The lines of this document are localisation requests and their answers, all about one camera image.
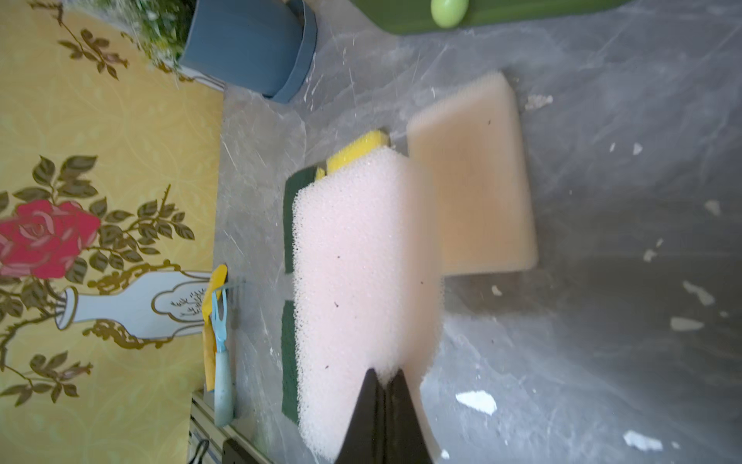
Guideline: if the yellow foam sponge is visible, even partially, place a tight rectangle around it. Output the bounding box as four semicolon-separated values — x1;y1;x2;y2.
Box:
315;130;390;181

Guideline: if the potted green plant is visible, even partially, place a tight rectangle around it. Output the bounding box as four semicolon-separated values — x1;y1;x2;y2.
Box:
90;0;318;104

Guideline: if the pink foam sponge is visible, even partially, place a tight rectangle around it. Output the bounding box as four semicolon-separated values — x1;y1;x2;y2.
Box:
293;147;444;460
407;73;538;276

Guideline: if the light blue toy rake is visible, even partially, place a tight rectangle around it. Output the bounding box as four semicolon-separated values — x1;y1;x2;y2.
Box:
212;285;235;427

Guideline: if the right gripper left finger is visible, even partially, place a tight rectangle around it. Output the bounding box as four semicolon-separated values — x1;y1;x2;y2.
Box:
335;369;386;464

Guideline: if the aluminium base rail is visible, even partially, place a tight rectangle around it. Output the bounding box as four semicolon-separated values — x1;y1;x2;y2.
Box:
187;390;270;464

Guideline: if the green scrub sponge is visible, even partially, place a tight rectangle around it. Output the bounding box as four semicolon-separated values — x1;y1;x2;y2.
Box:
282;165;318;275
281;301;299;425

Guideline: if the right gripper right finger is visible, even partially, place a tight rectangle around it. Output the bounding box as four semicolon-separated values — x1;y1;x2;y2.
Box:
382;370;432;464

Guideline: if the green bottom drawer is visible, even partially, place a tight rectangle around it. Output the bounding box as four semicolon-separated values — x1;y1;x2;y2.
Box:
353;0;627;35

